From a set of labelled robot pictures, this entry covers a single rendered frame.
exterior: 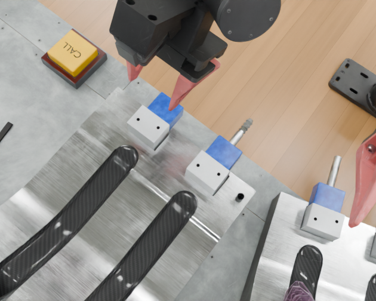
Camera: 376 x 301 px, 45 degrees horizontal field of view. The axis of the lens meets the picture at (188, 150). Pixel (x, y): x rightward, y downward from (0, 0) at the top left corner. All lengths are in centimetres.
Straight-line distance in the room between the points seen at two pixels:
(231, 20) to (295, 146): 43
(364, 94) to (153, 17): 54
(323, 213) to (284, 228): 6
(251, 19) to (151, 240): 35
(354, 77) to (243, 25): 49
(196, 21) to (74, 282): 36
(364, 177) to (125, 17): 24
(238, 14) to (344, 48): 53
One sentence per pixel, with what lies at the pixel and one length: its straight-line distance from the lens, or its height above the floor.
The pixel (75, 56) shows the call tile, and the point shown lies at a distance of 80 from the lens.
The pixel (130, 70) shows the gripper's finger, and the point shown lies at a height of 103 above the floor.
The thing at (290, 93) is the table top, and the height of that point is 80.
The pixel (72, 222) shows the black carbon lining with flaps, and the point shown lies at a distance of 65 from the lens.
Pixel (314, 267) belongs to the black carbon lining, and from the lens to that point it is 70.
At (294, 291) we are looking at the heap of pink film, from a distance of 66.
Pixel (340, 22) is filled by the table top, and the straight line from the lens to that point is 95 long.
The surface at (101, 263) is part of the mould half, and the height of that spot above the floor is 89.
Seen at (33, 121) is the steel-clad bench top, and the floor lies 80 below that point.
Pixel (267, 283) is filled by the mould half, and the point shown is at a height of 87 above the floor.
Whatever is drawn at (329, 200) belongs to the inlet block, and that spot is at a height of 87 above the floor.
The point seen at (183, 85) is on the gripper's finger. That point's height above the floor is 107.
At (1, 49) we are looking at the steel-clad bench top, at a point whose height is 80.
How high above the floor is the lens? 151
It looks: 70 degrees down
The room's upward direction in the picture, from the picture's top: 12 degrees clockwise
